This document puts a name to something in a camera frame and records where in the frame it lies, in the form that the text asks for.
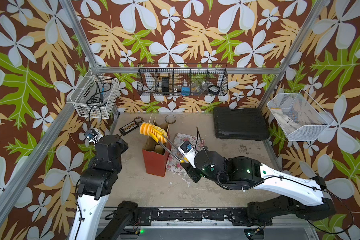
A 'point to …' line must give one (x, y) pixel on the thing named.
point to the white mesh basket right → (299, 116)
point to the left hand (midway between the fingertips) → (117, 137)
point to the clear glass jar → (199, 86)
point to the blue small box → (185, 91)
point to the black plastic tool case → (247, 124)
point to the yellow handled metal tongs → (156, 140)
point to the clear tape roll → (170, 118)
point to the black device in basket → (165, 86)
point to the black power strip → (128, 127)
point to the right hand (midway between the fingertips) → (182, 161)
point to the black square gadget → (214, 89)
